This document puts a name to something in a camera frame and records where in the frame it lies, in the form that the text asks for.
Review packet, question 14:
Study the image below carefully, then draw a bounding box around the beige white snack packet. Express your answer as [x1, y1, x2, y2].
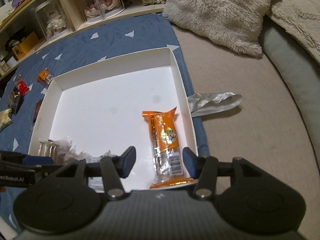
[76, 150, 116, 193]

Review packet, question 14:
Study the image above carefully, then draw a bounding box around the orange snack bar packet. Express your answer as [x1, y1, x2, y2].
[142, 108, 195, 189]

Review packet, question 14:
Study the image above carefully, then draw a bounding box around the silver white snack bag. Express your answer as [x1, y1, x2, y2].
[37, 137, 78, 165]

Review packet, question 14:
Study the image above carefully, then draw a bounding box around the cream snack pouch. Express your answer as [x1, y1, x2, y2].
[0, 108, 12, 131]

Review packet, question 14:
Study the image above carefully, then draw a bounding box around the white shallow tray box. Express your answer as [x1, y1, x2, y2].
[28, 48, 197, 192]

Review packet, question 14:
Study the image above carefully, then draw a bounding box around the silver foil wrapper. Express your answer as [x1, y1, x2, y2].
[188, 92, 242, 118]

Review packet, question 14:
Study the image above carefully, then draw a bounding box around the brown square snack packet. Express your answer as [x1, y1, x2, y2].
[33, 99, 43, 124]

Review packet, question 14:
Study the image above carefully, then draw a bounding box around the clear dark snack packet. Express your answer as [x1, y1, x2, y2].
[8, 87, 23, 115]

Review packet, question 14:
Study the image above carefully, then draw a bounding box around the blue triangle pattern bedsheet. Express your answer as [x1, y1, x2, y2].
[0, 13, 211, 235]

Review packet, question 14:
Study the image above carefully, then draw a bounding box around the red snack packet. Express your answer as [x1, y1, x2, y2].
[16, 80, 29, 96]

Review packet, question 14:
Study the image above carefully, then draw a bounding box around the orange clear snack packet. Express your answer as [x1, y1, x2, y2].
[37, 68, 54, 87]

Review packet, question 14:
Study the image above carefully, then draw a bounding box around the yellow storage box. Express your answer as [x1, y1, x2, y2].
[12, 31, 39, 60]

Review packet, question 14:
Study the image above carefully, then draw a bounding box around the white fluffy pillow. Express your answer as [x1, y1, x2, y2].
[163, 0, 272, 58]

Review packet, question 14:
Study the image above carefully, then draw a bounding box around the white doll glass dome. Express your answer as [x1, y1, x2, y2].
[35, 0, 71, 42]

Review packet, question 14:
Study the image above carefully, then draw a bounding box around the wooden headboard shelf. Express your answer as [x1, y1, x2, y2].
[1, 0, 164, 79]

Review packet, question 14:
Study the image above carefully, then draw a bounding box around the beige fluffy blanket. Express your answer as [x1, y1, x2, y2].
[269, 0, 320, 62]

